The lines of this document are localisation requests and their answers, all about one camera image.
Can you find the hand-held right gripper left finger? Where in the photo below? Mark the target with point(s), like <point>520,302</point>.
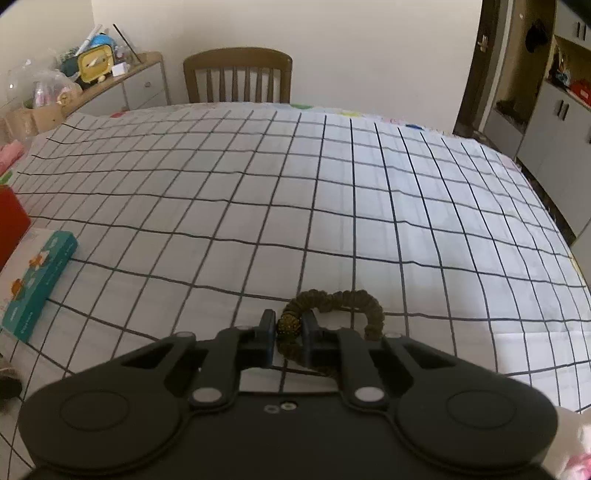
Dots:
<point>267,337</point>

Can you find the brown beaded scrunchie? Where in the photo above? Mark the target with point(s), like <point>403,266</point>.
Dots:
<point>332,300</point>

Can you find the plastic bag with pink items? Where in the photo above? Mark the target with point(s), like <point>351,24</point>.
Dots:
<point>46,87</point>

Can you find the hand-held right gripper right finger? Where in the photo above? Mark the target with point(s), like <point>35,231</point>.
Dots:
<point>308,337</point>

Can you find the white teal carton box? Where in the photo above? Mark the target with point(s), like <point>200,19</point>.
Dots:
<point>41,277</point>

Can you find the blue round toy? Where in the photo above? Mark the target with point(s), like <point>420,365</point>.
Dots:
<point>99,40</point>

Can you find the black checked white tablecloth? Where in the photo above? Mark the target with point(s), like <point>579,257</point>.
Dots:
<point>323,207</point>

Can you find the dark wooden door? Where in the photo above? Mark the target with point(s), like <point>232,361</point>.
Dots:
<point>480,92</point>

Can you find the yellow toy clock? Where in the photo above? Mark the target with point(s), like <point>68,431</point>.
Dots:
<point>94,64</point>

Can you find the black hanging bag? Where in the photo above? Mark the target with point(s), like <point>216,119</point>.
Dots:
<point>535,34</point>

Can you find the brown wooden chair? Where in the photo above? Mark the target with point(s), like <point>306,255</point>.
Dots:
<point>238,60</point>

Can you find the white wooden side cabinet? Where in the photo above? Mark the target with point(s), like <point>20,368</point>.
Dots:
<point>138,87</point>

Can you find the pink white soft cloth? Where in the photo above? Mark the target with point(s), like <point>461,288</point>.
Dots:
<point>575,443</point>

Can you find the grey wooden wardrobe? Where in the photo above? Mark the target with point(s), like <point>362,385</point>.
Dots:
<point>549,129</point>

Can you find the cardboard box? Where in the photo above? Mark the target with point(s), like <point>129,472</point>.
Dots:
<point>32,121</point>

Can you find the pink printed cloth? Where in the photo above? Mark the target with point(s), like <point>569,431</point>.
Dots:
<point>9,154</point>

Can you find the gold red tin box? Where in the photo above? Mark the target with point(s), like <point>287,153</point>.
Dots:
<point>11,226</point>

